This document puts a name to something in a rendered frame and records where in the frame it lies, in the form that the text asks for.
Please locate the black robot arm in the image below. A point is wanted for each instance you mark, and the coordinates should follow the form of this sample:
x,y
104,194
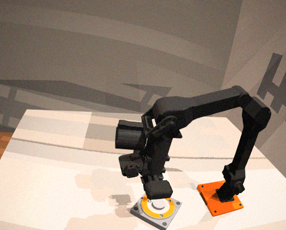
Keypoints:
x,y
174,113

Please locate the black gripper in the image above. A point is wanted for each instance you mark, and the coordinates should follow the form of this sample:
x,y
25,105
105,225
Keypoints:
x,y
153,183

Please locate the orange flat ring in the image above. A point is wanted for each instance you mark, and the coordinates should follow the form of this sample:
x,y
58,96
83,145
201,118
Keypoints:
x,y
153,213

